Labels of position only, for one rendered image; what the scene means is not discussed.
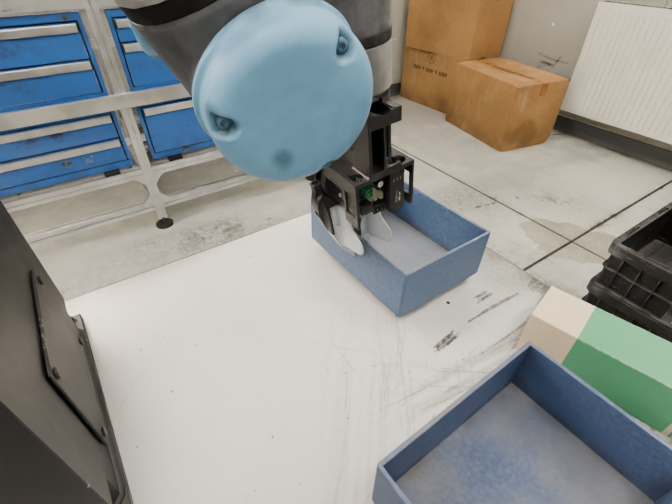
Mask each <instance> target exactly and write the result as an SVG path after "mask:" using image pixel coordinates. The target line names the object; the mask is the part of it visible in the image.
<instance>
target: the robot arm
mask: <svg viewBox="0 0 672 504"><path fill-rule="evenodd" d="M114 1H115V3H116V4H117V5H118V6H119V7H120V8H121V10H122V11H123V12H124V13H125V15H126V16H127V18H128V21H129V23H130V25H131V28H132V30H133V32H134V35H135V37H136V39H137V41H138V43H139V45H140V47H141V49H142V50H143V51H144V52H145V53H146V54H147V55H148V56H150V57H152V58H155V59H162V60H163V62H164V63H165V64H166V65H167V67H168V68H169V69H170V70H171V71H172V73H173V74H174V75H175V76H176V78H177V79H178V80H179V81H180V83H181V84H182V85H183V86H184V88H185V89H186V90H187V92H188V93H189V95H190V96H191V97H192V102H193V107H194V111H195V114H196V117H197V119H198V122H199V123H200V125H201V127H202V128H203V130H204V131H205V132H206V133H207V134H208V135H209V136H210V137H211V138H212V140H213V142H214V144H215V145H216V147H217V148H218V150H219V152H220V153H221V154H222V155H223V156H224V157H225V158H226V160H227V161H228V162H230V163H231V164H232V165H233V166H234V167H236V168H237V169H239V170H241V171H242V172H244V173H246V174H248V175H250V176H253V177H256V178H260V179H264V180H270V181H290V180H296V179H300V178H304V177H307V176H310V175H313V174H314V180H315V181H313V182H311V183H310V187H311V190H312V194H311V202H312V207H313V210H314V213H315V214H316V216H317V217H318V219H319V220H320V221H321V223H322V224H323V225H324V227H325V228H326V229H327V230H328V232H329V233H330V234H331V236H332V237H333V238H334V239H335V241H336V242H337V243H338V244H339V246H340V247H341V248H342V249H343V250H344V251H346V252H347V253H349V254H351V255H353V256H354V255H355V254H356V253H357V254H359V255H363V253H364V250H363V246H362V243H361V242H360V240H359V238H358V237H357V235H356V234H355V232H356V233H357V234H358V235H360V236H361V237H362V238H363V239H365V240H366V241H367V242H368V239H369V237H370V234H371V235H374V236H376V237H378V238H381V239H383V240H385V241H389V240H390V239H391V236H392V235H391V229H390V227H389V226H388V225H387V223H386V222H385V220H384V219H383V217H382V216H381V213H380V212H381V211H383V210H385V209H386V210H387V211H389V212H390V213H392V212H394V211H396V210H398V209H400V208H402V207H403V202H404V200H405V201H407V202H408V203H410V204H411V203H412V202H413V180H414V159H413V158H411V157H409V156H407V155H406V154H404V153H402V152H400V151H399V150H397V149H395V148H393V147H392V146H391V124H393V123H396V122H398V121H401V120H402V105H401V104H399V103H396V102H394V101H392V100H390V86H391V83H392V0H114ZM404 169H405V170H407V171H409V191H407V190H406V189H404V172H405V170H404ZM352 225H353V226H354V230H353V228H352ZM354 231H355V232H354Z"/></svg>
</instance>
